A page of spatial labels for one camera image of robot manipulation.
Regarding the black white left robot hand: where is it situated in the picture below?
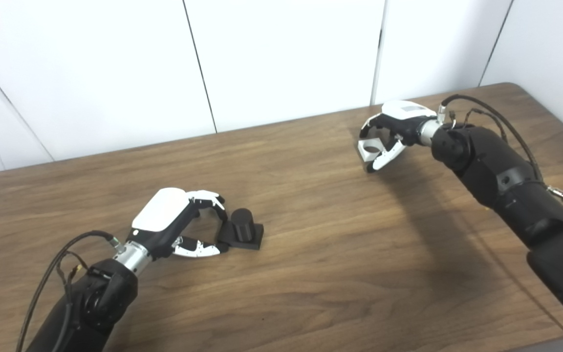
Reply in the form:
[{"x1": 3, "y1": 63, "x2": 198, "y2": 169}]
[{"x1": 128, "y1": 187, "x2": 228, "y2": 259}]

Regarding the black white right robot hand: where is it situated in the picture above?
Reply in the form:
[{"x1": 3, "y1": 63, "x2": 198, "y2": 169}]
[{"x1": 358, "y1": 100, "x2": 438, "y2": 174}]

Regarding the white square piece with hole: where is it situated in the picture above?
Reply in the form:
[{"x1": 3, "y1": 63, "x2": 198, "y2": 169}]
[{"x1": 358, "y1": 138, "x2": 390, "y2": 163}]

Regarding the black peg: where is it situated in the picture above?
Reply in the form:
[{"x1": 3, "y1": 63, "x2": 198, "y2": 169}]
[{"x1": 215, "y1": 208, "x2": 265, "y2": 251}]

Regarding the thin black right arm wire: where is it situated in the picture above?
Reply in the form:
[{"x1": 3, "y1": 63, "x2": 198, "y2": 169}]
[{"x1": 450, "y1": 109, "x2": 509, "y2": 145}]

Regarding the thin black arm wire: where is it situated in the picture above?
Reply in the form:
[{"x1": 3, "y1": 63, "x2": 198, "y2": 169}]
[
  {"x1": 57, "y1": 251, "x2": 89, "y2": 294},
  {"x1": 450, "y1": 109, "x2": 509, "y2": 145}
]

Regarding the thin black left arm wire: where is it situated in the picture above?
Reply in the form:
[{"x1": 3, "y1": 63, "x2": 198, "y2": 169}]
[{"x1": 57, "y1": 251, "x2": 89, "y2": 294}]

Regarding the thick black left wrist cable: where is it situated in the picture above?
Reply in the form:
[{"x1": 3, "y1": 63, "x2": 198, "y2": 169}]
[{"x1": 16, "y1": 230, "x2": 126, "y2": 352}]

